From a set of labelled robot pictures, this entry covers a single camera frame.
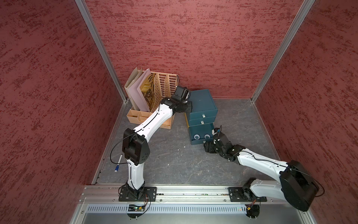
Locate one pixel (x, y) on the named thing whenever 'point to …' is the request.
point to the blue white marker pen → (116, 167)
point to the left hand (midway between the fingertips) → (188, 109)
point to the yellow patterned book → (148, 90)
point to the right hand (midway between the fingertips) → (208, 147)
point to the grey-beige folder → (135, 75)
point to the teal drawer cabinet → (201, 120)
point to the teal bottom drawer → (199, 134)
